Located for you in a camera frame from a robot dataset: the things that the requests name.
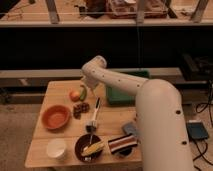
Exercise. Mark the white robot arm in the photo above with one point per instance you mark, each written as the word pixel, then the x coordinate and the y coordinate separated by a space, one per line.
pixel 160 117

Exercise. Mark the dark foot pedal box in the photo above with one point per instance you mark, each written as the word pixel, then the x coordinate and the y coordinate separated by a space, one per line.
pixel 197 131

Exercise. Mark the green chili pepper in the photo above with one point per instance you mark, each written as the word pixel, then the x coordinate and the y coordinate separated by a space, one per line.
pixel 83 93

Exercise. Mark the blue grey sponge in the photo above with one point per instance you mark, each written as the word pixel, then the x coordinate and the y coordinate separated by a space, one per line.
pixel 129 128

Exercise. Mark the yellow corn cob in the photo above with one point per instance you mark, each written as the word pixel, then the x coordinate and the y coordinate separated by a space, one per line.
pixel 93 148

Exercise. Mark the dark brown bowl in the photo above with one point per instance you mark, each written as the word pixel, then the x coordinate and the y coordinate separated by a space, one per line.
pixel 81 143

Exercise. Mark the orange plastic bowl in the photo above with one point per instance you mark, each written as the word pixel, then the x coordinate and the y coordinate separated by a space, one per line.
pixel 55 117

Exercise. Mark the dark grape bunch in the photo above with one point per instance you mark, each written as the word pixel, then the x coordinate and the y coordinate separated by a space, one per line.
pixel 80 108

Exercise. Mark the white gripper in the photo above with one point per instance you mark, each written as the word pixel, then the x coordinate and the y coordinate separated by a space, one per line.
pixel 89 82

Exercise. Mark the white paper cup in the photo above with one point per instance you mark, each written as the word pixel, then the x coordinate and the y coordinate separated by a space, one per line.
pixel 56 148

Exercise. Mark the green plastic tray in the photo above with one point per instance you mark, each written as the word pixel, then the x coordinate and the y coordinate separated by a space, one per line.
pixel 117 97

